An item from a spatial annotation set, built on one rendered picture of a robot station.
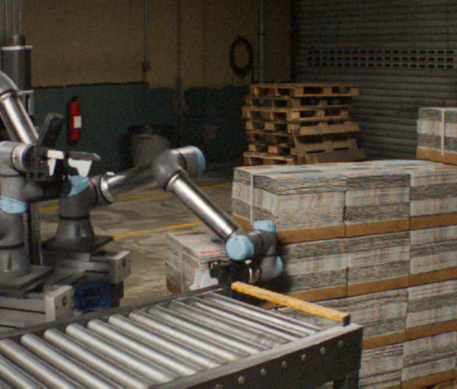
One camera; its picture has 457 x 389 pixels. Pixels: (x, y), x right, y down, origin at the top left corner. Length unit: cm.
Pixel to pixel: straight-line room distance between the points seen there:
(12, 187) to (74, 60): 775
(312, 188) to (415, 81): 781
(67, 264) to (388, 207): 121
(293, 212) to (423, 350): 88
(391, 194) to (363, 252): 24
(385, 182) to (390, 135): 787
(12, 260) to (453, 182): 171
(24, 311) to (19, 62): 82
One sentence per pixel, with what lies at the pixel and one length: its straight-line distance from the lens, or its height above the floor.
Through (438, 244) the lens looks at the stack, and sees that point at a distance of 303.
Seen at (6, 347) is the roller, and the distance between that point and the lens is 181.
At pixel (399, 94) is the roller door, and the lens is 1056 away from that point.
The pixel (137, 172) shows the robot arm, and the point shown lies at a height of 107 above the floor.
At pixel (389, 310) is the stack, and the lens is 295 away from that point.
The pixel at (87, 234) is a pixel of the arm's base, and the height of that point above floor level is 85.
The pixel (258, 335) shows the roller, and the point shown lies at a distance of 184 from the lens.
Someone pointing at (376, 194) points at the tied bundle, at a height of 98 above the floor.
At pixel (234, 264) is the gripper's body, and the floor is 83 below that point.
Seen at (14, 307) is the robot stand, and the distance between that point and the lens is 234.
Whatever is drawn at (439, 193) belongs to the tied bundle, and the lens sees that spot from 299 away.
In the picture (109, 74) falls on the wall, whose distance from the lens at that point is 998.
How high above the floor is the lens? 142
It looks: 9 degrees down
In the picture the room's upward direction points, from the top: straight up
